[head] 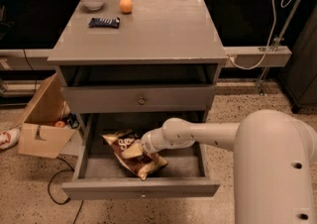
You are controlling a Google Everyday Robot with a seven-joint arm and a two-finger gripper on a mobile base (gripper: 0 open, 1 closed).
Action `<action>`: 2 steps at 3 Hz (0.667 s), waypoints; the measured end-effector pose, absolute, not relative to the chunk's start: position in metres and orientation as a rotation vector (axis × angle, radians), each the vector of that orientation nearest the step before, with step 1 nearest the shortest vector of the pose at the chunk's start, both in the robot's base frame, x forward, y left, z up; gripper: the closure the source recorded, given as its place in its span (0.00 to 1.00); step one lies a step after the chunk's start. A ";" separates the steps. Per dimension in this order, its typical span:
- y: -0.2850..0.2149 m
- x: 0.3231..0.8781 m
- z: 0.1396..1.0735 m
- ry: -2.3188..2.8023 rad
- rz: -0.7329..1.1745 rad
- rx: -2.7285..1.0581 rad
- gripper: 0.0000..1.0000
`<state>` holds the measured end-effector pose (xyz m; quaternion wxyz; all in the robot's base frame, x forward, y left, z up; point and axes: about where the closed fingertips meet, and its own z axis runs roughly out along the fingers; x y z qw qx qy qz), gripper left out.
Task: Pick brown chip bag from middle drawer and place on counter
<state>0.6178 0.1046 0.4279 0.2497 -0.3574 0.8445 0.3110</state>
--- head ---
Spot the open grey middle drawer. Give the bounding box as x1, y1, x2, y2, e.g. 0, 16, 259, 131
62, 112, 220, 200

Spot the dark can in box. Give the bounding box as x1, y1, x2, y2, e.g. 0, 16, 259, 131
67, 113, 79, 129

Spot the cardboard box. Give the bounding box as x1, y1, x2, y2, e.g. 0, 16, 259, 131
14, 74, 81, 159

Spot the white and red shoe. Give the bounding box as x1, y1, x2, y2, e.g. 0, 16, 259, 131
0, 128, 20, 150

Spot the white hanging cable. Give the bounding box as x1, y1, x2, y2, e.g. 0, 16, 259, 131
227, 0, 298, 71

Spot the orange fruit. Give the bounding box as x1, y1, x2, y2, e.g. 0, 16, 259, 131
119, 0, 133, 14

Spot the dark blue snack bar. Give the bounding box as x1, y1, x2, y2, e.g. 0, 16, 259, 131
88, 18, 120, 29

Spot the red apple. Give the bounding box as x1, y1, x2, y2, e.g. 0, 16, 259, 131
54, 121, 66, 128

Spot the closed grey top drawer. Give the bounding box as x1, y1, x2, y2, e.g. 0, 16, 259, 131
61, 85, 214, 114

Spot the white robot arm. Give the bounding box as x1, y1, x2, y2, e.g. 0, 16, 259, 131
124, 110, 317, 224

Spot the brown chip bag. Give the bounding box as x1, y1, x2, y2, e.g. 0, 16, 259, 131
102, 129, 167, 180

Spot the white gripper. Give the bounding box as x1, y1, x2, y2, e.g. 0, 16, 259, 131
122, 129, 165, 160

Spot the grey wooden drawer cabinet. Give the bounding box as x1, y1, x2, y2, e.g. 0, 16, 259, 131
47, 0, 228, 129

